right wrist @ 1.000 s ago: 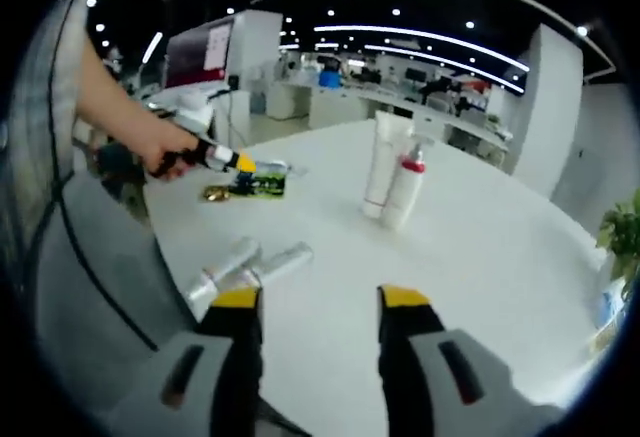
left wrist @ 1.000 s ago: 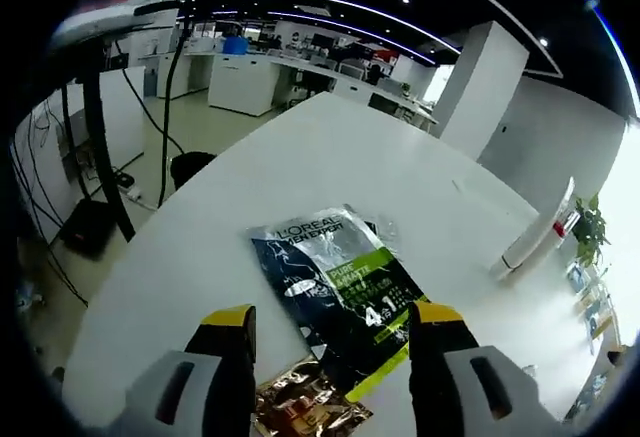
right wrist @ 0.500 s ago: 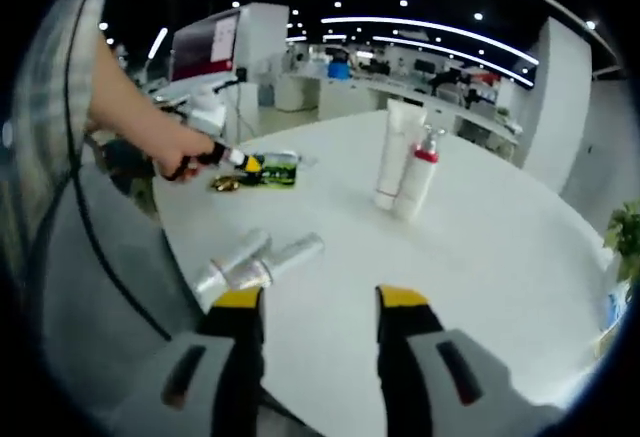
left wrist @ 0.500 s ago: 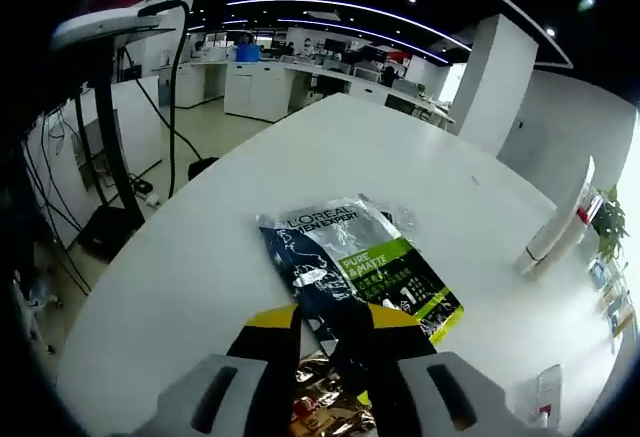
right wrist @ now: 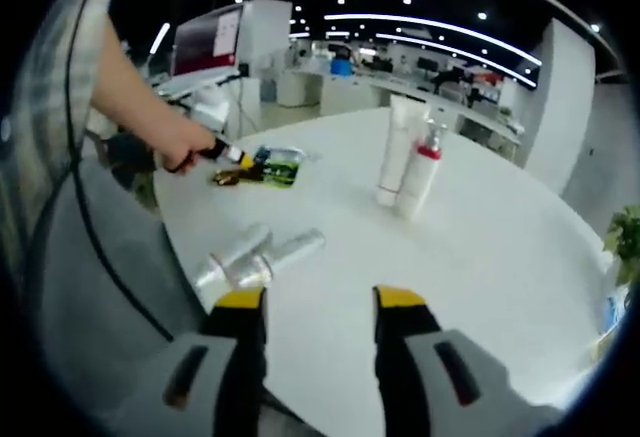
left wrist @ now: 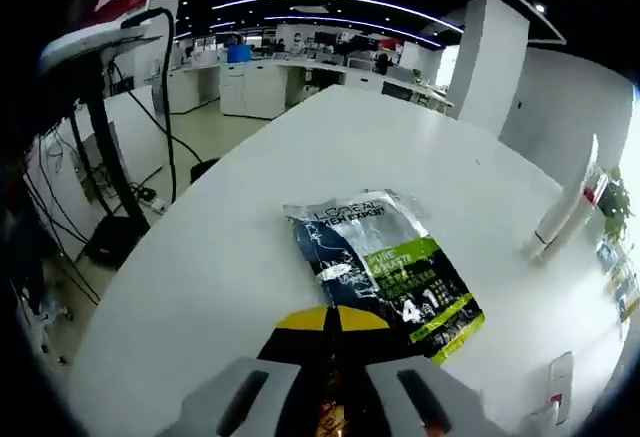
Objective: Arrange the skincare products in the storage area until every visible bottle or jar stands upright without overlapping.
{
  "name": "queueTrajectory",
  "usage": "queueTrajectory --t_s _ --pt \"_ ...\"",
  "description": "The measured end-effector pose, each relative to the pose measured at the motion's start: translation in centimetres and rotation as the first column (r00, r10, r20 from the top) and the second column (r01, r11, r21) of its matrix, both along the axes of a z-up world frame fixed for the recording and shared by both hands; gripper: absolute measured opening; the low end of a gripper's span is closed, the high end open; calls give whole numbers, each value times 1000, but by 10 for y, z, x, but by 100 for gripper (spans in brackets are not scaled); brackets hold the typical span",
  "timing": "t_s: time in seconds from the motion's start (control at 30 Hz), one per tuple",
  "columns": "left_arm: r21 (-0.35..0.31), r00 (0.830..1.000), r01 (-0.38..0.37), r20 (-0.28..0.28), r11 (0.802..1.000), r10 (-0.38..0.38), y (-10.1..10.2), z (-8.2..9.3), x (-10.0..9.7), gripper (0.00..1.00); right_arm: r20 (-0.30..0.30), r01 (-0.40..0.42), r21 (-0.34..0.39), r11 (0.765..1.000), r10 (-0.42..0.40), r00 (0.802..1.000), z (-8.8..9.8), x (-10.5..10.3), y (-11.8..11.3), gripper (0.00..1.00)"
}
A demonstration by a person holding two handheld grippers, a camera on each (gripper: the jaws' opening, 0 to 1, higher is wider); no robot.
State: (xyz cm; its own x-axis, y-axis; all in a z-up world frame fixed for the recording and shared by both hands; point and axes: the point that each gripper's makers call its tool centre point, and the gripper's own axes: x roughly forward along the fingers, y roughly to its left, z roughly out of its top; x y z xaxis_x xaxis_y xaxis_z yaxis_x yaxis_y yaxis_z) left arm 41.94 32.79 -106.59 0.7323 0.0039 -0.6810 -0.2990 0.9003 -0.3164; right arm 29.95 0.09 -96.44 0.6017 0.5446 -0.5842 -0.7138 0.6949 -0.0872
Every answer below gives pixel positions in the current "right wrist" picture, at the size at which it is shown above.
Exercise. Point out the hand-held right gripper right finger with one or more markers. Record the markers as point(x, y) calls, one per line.
point(405, 372)

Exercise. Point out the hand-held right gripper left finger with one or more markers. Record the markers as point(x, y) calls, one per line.
point(235, 372)

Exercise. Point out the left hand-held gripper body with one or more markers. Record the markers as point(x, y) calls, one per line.
point(211, 106)

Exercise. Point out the gold foil sachet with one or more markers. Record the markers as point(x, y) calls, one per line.
point(230, 177)

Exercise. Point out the green black skincare packet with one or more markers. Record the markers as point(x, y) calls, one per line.
point(280, 169)

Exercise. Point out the small white spray bottle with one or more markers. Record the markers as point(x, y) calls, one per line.
point(285, 254)
point(230, 257)

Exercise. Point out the white skincare tube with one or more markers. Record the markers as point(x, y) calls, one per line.
point(395, 157)

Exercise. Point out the white pump bottle red collar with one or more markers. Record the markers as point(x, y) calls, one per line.
point(422, 182)

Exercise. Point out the person's left hand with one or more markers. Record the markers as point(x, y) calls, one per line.
point(187, 149)

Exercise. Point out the laptop with red screen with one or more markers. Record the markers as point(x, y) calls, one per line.
point(205, 42)

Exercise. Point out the black office chair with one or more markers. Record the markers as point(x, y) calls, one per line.
point(130, 153)

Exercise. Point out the white office desk row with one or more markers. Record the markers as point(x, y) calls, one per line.
point(350, 92)

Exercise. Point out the blue box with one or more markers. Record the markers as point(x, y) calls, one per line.
point(342, 66)

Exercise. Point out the person in plaid shirt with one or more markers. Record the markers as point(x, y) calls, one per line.
point(45, 107)

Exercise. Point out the blue white pack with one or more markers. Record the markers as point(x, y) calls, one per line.
point(616, 312)

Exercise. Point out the long ceiling light strip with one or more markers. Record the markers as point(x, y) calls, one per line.
point(430, 24)

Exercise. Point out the green potted plant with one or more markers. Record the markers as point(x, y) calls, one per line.
point(625, 242)

